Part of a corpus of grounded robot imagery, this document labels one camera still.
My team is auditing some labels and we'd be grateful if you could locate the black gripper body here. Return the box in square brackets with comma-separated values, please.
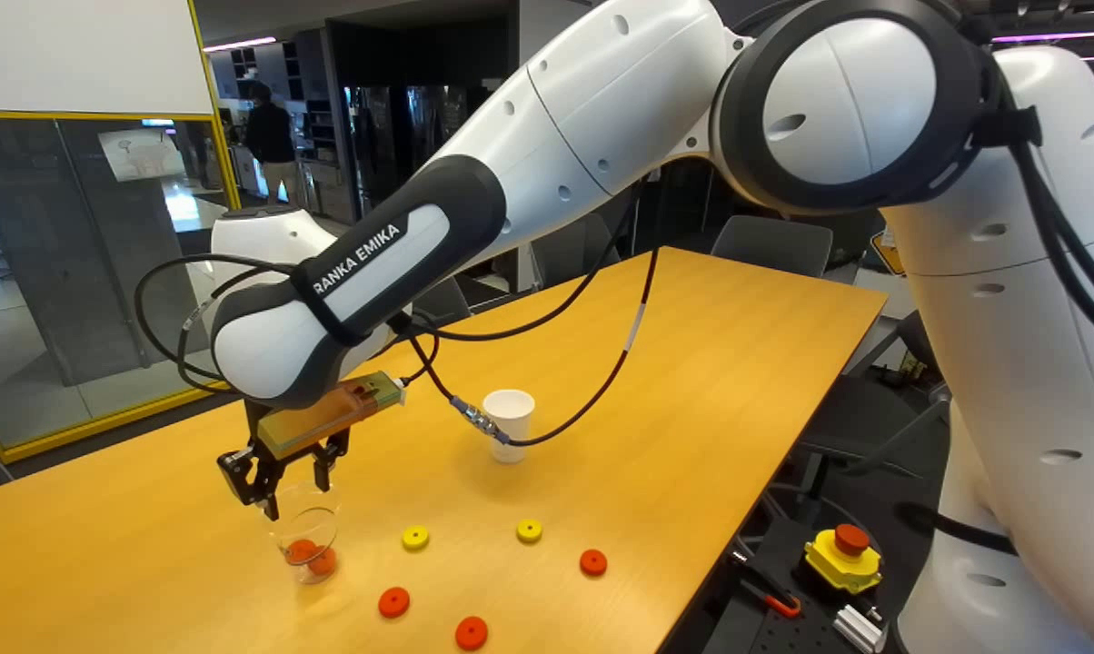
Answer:
[213, 432, 348, 500]

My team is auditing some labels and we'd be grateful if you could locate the small red ring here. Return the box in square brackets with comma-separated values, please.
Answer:
[281, 534, 319, 569]

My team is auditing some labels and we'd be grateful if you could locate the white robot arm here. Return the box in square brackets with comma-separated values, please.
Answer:
[212, 0, 1094, 654]

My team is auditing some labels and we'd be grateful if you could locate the clear plastic cup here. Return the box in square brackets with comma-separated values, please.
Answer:
[273, 506, 339, 586]

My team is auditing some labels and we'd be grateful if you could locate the white paper cup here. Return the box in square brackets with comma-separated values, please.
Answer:
[485, 388, 535, 465]

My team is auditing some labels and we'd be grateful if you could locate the grey office chair left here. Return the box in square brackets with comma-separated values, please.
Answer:
[711, 213, 836, 276]

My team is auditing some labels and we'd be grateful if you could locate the yellow red emergency stop button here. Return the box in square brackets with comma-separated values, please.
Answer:
[802, 524, 882, 594]

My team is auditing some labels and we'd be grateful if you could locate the wrist camera on wooden mount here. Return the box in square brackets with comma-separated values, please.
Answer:
[253, 372, 403, 439]

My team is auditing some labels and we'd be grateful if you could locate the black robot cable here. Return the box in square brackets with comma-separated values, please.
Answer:
[131, 129, 661, 451]

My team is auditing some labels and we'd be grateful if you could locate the red ring nearest edge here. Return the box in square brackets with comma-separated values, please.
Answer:
[579, 547, 608, 579]

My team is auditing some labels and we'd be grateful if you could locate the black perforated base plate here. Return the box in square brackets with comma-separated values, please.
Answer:
[657, 485, 930, 654]

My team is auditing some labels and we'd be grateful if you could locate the red handled screwdriver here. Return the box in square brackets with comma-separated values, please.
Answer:
[741, 580, 802, 620]

